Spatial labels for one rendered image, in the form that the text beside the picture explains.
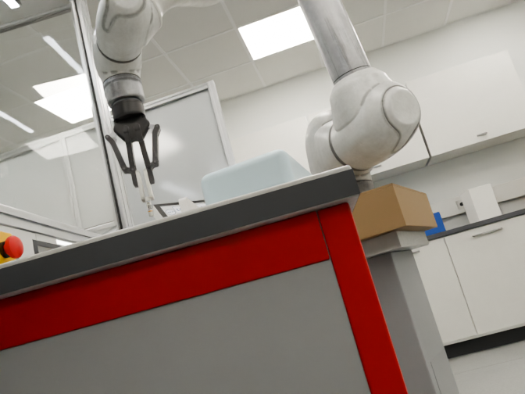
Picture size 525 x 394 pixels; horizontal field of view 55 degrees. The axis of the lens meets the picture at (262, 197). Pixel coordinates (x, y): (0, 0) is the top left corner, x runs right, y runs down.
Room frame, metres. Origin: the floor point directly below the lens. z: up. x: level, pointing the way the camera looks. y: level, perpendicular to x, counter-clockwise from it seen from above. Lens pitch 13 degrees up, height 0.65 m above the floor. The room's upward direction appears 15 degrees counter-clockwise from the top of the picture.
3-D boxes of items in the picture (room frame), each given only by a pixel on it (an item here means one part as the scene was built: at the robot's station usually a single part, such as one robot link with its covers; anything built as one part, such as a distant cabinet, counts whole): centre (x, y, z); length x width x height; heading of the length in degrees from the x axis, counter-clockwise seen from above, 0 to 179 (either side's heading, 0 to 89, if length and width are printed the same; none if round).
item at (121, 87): (1.11, 0.25, 1.23); 0.09 x 0.09 x 0.06
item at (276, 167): (0.55, -0.01, 0.78); 0.15 x 0.10 x 0.04; 165
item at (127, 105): (1.11, 0.25, 1.16); 0.08 x 0.07 x 0.09; 97
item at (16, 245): (0.85, 0.44, 0.88); 0.04 x 0.03 x 0.04; 177
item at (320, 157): (1.37, -0.23, 1.03); 0.18 x 0.16 x 0.22; 24
